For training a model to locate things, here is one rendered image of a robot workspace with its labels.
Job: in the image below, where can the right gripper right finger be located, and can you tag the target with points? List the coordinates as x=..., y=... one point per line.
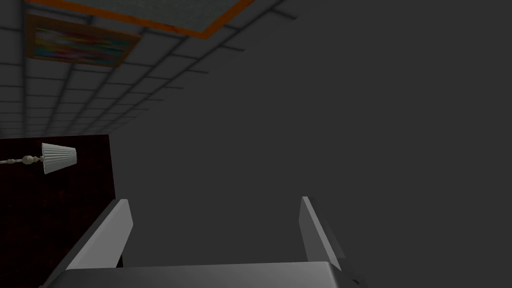
x=317, y=235

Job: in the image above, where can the white pleated shade lamp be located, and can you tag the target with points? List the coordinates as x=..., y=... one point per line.
x=58, y=158

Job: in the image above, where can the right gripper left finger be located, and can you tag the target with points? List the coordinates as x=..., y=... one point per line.
x=107, y=236

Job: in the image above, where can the orange framed window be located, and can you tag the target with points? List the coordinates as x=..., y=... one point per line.
x=160, y=12

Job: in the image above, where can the dark maroon cabinet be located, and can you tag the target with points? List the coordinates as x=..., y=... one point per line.
x=52, y=216

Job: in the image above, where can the colourful wood framed picture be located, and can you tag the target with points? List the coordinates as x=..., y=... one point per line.
x=80, y=44

